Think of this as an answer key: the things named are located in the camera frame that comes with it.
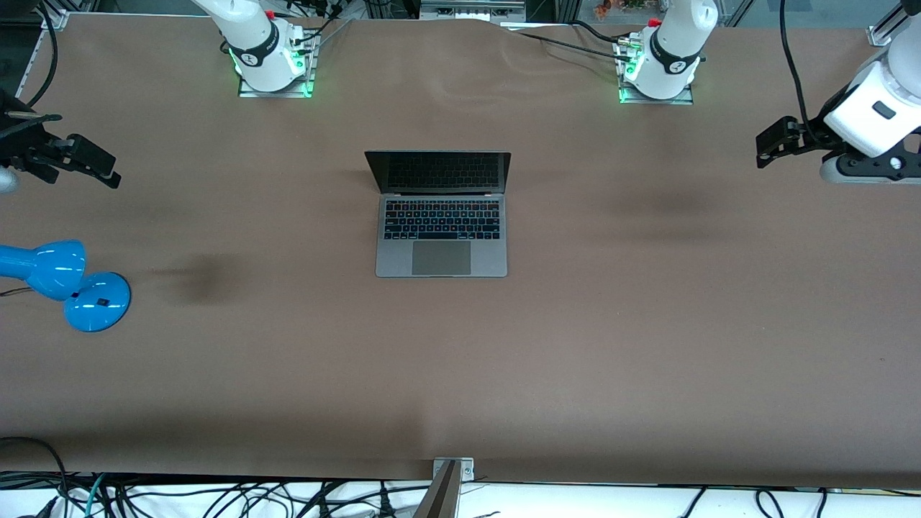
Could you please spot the grey metal box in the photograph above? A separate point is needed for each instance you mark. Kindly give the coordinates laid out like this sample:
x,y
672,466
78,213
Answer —
x,y
471,10

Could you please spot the aluminium frame corner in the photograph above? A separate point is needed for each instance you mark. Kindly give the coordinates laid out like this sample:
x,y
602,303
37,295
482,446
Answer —
x,y
888,25
55,18

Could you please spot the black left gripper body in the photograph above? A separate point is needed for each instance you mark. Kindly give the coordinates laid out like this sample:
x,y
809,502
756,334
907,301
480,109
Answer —
x,y
812,137

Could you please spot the blue desk lamp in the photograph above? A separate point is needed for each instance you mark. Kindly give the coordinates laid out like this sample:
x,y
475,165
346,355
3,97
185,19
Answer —
x,y
50,270

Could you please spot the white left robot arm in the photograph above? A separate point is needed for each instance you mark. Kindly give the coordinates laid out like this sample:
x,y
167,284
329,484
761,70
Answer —
x,y
669,57

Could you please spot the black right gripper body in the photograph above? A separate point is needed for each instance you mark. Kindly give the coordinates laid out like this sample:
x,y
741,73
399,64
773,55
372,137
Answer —
x,y
16,142

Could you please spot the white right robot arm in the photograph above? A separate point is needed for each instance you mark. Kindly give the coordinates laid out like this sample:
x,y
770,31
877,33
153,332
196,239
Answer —
x,y
255,50

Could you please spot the metal table edge bracket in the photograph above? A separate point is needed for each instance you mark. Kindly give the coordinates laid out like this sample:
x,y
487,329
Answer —
x,y
452,478

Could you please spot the grey laptop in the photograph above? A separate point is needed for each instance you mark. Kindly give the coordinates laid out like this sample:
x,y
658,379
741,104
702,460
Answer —
x,y
440,244

